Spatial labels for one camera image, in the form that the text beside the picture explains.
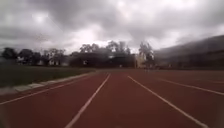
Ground row of low buildings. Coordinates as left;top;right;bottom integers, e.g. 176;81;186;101
16;53;148;69

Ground row of trees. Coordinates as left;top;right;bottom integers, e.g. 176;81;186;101
0;40;156;68

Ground red running track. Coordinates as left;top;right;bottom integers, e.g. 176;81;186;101
0;68;224;128

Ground white painted lane lines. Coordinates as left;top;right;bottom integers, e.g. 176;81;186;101
0;71;224;128

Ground pale concrete kerb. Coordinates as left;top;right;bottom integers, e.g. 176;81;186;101
0;69;101;96

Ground grandstand building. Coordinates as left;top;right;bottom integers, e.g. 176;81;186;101
153;34;224;70

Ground green grass field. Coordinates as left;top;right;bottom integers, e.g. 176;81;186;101
0;65;98;89

